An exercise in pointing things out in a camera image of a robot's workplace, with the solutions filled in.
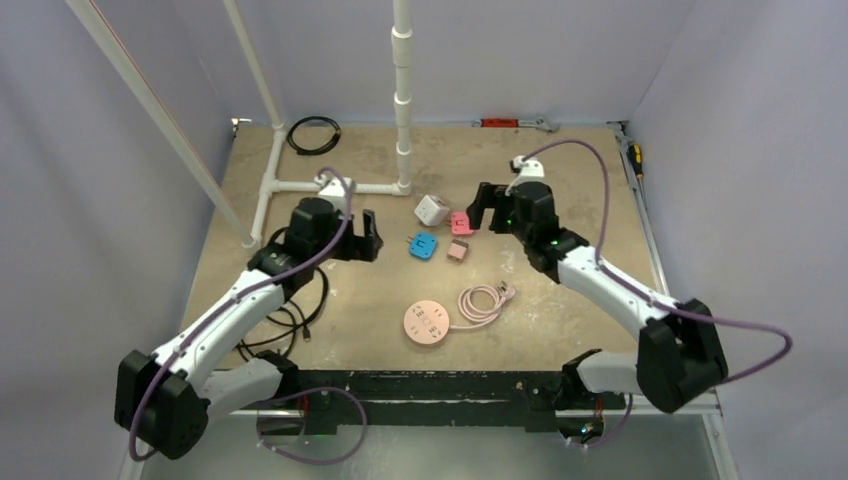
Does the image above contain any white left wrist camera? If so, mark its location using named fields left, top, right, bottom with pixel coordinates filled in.
left=314, top=174, right=355, bottom=215

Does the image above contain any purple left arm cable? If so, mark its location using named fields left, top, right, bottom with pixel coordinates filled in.
left=127, top=166, right=369, bottom=466

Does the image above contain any black coiled cable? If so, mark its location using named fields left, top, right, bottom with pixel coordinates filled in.
left=286, top=116, right=343, bottom=158

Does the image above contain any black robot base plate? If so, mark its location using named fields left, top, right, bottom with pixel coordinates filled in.
left=234, top=369, right=627, bottom=436

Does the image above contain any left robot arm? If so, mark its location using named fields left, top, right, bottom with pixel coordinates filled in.
left=114, top=197, right=383, bottom=462

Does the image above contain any white tiger cube socket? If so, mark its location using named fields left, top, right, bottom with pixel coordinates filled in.
left=414, top=194, right=450, bottom=227

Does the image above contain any red handled adjustable wrench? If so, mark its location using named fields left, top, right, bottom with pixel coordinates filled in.
left=471, top=117, right=559, bottom=133

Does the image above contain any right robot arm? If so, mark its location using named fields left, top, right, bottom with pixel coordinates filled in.
left=466, top=181, right=729, bottom=413

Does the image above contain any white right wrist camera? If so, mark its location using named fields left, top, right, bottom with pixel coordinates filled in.
left=507, top=156, right=545, bottom=192

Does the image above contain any blue square adapter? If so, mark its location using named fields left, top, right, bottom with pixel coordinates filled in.
left=407, top=232, right=438, bottom=261

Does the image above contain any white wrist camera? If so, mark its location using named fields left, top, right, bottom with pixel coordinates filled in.
left=314, top=174, right=355, bottom=215
left=507, top=156, right=545, bottom=192

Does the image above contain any pink round socket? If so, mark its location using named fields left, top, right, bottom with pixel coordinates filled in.
left=402, top=300, right=451, bottom=347

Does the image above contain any aluminium table edge rail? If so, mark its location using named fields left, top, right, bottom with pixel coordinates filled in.
left=606, top=121, right=669, bottom=295

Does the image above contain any white PVC pipe frame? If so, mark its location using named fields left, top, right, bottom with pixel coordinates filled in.
left=67, top=0, right=413, bottom=251

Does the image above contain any black usb cable bundle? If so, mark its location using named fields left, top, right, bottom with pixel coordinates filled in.
left=237, top=264, right=331, bottom=359

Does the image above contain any pink power cord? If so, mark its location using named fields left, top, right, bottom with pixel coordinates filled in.
left=450, top=281, right=518, bottom=331

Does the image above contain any pink triangular power strip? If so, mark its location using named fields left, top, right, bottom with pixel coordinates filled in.
left=450, top=211, right=476, bottom=237

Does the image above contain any yellow black screwdriver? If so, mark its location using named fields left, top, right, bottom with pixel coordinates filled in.
left=628, top=143, right=644, bottom=181

